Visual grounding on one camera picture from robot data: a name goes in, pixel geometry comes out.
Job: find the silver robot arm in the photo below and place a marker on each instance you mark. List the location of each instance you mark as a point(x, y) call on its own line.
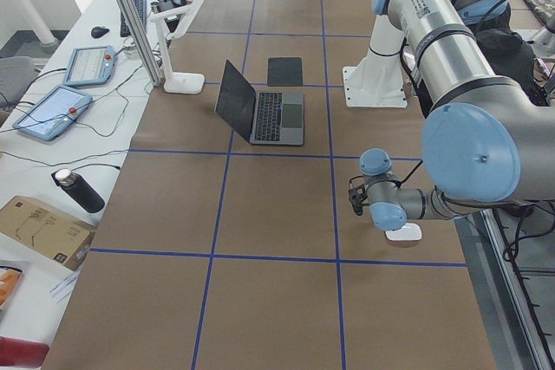
point(484, 144)

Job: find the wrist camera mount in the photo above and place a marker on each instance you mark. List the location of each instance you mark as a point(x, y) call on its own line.
point(358, 197)

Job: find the silver laptop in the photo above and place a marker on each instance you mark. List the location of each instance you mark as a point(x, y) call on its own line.
point(260, 118)

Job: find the black mouse pad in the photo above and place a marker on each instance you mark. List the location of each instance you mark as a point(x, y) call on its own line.
point(285, 72)

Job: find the white pillar mount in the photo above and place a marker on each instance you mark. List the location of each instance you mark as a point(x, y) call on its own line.
point(376, 81)

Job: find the white computer mouse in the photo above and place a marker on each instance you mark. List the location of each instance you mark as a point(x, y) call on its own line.
point(409, 232)

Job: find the aluminium frame post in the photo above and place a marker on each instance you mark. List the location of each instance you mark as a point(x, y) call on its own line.
point(140, 39)

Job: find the lower teach pendant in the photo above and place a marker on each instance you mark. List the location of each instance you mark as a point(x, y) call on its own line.
point(54, 113)

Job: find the upper teach pendant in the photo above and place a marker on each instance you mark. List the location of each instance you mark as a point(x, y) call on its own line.
point(90, 66)

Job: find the person in black jacket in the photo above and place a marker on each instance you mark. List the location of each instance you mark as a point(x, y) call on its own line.
point(508, 54)

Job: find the cardboard box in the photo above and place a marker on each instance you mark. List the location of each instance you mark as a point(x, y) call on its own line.
point(55, 234)

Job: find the black desk mouse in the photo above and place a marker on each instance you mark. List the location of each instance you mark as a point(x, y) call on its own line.
point(98, 31)

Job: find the black water bottle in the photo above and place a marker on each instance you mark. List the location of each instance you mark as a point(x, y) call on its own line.
point(76, 186)

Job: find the teach pendant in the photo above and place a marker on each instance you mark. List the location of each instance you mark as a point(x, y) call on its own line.
point(90, 66)
point(54, 113)

